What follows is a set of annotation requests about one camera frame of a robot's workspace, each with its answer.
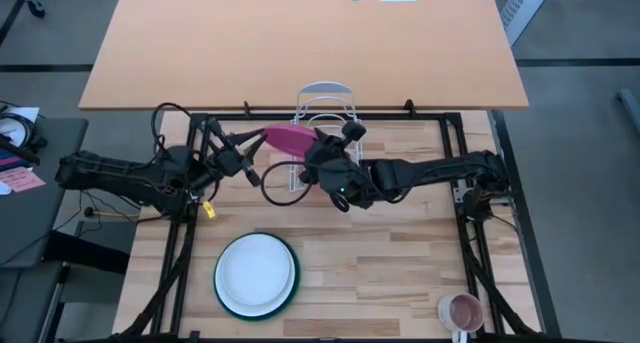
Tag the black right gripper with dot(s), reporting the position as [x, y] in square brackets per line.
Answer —
[335, 158]

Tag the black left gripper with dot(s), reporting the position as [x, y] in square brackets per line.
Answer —
[230, 160]

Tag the pink plate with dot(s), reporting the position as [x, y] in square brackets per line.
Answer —
[287, 139]

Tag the white plate green underside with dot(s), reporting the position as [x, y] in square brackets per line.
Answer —
[255, 270]

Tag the white plate teal underside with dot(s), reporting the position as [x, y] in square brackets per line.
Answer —
[260, 312]

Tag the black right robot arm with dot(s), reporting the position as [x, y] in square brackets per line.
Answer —
[440, 173]

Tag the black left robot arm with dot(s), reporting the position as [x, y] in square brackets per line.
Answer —
[115, 175]

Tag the yellow tag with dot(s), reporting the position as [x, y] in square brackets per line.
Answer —
[209, 209]

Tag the tan wooden desk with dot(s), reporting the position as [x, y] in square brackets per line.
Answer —
[250, 43]

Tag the yellow stick black tip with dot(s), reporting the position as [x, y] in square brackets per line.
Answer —
[89, 212]

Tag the black floor stand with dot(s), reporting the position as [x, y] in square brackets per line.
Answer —
[85, 253]

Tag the cream mug pink inside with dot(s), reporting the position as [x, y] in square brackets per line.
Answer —
[460, 313]

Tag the white paper sheet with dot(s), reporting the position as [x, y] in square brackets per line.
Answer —
[27, 114]

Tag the grey side table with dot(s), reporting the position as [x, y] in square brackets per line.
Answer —
[40, 223]

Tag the pink paper note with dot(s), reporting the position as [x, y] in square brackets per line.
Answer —
[22, 180]

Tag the blue flat item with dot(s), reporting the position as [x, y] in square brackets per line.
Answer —
[10, 162]

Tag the black chair caster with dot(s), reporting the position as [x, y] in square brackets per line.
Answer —
[36, 9]

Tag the black frame clamp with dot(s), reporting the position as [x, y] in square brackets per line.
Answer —
[246, 109]
[409, 107]

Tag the black aluminium table frame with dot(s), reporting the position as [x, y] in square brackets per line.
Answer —
[400, 117]

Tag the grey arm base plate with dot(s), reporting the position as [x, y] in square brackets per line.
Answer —
[460, 195]

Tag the white metal post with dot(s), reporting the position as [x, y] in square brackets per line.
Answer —
[522, 8]

